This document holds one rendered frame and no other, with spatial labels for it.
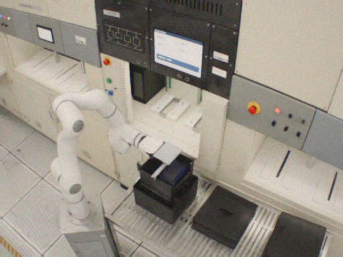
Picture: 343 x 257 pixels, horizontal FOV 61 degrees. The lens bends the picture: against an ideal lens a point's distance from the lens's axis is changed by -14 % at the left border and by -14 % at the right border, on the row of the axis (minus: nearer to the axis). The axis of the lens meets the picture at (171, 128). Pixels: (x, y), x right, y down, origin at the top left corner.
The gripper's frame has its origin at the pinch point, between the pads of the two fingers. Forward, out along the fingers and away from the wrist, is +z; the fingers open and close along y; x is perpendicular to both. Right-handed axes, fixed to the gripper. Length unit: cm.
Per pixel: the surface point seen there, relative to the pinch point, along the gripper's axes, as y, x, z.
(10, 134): -3, -117, -224
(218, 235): 8, -34, 40
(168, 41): -29, 46, -20
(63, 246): 51, -118, -70
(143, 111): -46, -30, -53
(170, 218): 13.4, -34.2, 11.9
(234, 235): 6, -31, 48
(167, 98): -65, -26, -44
